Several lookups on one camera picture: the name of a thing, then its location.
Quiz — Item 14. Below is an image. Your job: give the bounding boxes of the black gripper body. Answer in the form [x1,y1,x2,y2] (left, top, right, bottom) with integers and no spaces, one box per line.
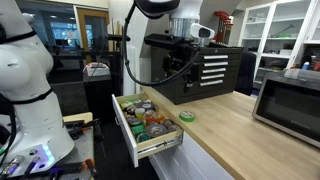
[144,33,202,69]

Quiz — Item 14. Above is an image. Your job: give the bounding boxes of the black tape roll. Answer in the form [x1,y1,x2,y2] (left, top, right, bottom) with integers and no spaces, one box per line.
[127,117,144,128]

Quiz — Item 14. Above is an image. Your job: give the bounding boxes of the thin green tape roll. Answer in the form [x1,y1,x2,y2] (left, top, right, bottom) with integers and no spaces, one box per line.
[178,110,196,123]

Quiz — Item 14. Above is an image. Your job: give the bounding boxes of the dark grey tape roll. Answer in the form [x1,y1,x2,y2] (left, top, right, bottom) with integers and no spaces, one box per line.
[136,101,157,112]

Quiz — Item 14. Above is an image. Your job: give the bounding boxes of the yellow-green tape roll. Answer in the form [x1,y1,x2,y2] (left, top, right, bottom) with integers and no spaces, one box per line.
[134,107,147,120]

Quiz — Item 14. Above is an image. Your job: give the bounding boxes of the pale green tape roll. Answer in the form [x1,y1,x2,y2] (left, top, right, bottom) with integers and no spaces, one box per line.
[119,99,135,110]

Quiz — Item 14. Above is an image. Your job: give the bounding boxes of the teal tape roll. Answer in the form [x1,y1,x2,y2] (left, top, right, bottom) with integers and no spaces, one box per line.
[136,132,151,144]

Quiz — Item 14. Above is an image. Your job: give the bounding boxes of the wooden drawer with white front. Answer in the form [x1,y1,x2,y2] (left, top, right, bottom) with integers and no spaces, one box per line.
[111,93,185,169]

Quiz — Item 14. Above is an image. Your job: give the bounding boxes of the black metal tool chest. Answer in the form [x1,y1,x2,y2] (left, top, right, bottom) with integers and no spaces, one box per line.
[150,44,245,105]

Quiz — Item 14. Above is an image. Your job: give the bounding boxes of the red bar clamps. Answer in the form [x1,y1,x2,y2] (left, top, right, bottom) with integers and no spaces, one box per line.
[213,10,235,44]

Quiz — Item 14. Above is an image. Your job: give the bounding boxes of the black office chair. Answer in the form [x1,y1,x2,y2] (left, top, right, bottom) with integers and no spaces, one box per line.
[234,50,258,96]

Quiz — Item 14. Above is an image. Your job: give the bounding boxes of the white desktop device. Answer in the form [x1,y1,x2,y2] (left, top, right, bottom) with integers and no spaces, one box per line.
[82,61,111,77]

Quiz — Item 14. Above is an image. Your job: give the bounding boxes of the white base cabinets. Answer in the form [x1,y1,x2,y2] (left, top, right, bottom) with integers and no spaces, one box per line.
[148,132,236,180]

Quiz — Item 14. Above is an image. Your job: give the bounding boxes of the white shelving cabinet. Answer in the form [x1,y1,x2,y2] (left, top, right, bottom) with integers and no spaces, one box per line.
[237,0,320,92]

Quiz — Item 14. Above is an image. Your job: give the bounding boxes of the black microwave oven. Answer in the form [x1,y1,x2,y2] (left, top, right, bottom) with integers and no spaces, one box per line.
[251,70,320,150]

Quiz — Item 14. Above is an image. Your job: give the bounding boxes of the light wooden board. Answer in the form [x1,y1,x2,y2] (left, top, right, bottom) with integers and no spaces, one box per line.
[62,112,94,125]

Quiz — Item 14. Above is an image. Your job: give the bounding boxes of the black clamp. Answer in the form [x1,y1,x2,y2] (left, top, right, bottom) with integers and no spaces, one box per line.
[65,118,102,141]

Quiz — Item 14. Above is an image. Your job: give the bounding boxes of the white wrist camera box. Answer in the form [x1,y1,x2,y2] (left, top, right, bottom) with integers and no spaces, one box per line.
[189,22,216,40]

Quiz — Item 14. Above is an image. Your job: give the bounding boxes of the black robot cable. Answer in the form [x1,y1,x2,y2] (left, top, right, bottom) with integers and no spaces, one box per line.
[121,1,201,88]

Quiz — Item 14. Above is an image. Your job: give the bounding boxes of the large grey duct tape roll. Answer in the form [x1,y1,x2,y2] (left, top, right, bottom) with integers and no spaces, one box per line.
[145,122,169,139]

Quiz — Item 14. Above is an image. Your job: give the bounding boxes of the orange-handled tool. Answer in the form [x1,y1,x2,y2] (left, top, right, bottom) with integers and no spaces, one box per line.
[82,157,98,177]

